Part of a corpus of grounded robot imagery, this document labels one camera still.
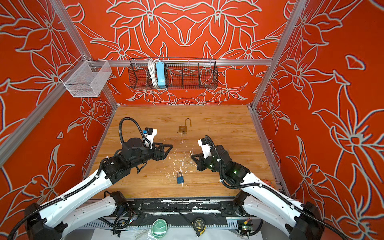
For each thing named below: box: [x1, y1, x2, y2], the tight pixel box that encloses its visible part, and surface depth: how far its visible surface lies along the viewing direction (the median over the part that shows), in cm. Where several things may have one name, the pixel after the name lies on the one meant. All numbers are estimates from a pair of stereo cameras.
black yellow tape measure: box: [191, 217, 206, 237], surface depth 68 cm
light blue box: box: [156, 62, 166, 86], surface depth 92 cm
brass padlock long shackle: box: [179, 118, 192, 132], surface depth 109 cm
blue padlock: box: [177, 172, 185, 184], surface depth 83 cm
